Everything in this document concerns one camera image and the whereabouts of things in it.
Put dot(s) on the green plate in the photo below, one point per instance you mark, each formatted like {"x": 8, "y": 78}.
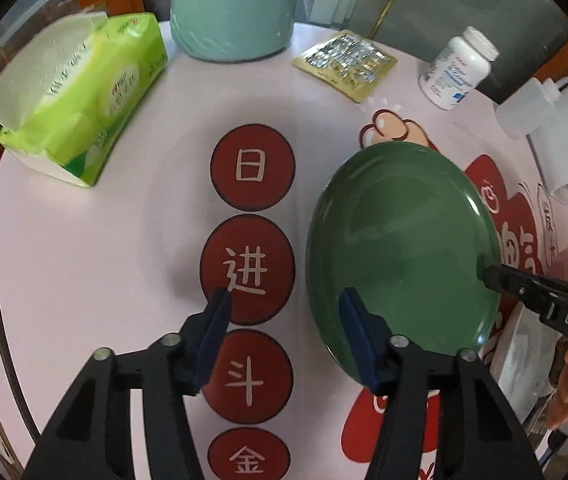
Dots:
{"x": 404, "y": 240}

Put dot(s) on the person's right hand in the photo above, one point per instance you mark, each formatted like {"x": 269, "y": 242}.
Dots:
{"x": 563, "y": 395}

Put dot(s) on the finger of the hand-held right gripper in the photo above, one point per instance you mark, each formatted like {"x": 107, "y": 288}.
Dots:
{"x": 514, "y": 282}

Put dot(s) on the mint green cup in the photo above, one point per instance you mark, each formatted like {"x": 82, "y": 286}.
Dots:
{"x": 234, "y": 10}

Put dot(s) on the white storage box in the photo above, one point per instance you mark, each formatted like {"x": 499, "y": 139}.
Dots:
{"x": 564, "y": 155}

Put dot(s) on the green tissue pack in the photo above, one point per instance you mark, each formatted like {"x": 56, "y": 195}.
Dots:
{"x": 98, "y": 85}

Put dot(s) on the white pill bottle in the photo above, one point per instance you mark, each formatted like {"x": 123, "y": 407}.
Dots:
{"x": 454, "y": 70}

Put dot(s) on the gold blister pack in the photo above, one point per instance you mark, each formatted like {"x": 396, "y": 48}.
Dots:
{"x": 344, "y": 62}

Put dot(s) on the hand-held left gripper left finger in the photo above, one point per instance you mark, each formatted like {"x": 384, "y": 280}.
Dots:
{"x": 213, "y": 330}

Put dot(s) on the clear squeeze bottle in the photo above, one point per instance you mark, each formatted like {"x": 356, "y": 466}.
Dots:
{"x": 524, "y": 110}

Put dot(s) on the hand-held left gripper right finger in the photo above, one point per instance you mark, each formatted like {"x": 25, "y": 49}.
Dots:
{"x": 359, "y": 340}

